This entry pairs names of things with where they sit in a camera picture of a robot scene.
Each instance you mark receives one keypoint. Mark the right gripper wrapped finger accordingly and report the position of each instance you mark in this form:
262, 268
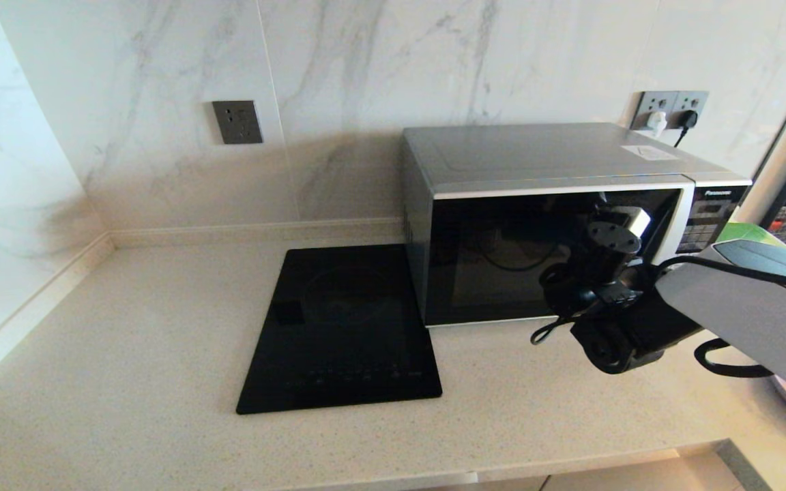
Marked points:
637, 219

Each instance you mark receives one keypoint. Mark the grey socket with black plug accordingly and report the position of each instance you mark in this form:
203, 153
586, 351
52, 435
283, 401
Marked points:
696, 100

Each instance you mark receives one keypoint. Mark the grey socket with white plug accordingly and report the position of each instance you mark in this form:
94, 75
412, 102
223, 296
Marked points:
652, 101

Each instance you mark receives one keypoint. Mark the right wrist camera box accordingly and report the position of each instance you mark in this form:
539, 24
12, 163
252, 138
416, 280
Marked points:
621, 294

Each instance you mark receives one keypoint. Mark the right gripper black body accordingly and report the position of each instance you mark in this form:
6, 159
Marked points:
608, 256

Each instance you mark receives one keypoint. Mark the green plastic cutting board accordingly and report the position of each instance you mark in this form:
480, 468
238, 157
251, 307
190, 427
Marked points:
751, 234

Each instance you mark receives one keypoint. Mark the black power plug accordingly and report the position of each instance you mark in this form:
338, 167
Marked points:
686, 121

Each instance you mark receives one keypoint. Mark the black glass induction cooktop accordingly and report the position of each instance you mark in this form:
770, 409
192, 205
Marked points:
338, 327

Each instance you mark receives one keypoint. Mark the silver microwave oven body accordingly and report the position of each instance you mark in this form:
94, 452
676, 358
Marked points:
536, 150

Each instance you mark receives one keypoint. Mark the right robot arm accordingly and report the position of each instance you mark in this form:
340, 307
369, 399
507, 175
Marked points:
741, 314

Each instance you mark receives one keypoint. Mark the single dark grey wall socket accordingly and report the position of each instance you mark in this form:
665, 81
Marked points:
237, 123

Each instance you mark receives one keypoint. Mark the white power plug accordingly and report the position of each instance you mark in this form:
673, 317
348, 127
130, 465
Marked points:
657, 123

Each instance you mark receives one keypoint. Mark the black glass microwave door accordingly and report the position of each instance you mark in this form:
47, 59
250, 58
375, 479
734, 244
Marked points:
488, 259

